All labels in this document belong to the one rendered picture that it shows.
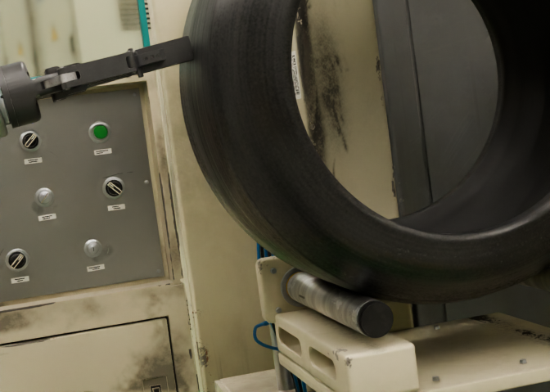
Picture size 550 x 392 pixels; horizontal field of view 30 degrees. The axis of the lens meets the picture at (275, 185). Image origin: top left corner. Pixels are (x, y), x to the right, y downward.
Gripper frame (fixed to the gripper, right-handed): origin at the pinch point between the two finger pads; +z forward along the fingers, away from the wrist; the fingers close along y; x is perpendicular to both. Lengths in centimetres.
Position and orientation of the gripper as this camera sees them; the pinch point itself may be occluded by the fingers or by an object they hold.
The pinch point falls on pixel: (164, 55)
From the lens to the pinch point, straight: 128.8
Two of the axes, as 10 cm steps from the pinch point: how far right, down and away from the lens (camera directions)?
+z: 9.3, -2.8, 2.3
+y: -2.4, -0.2, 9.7
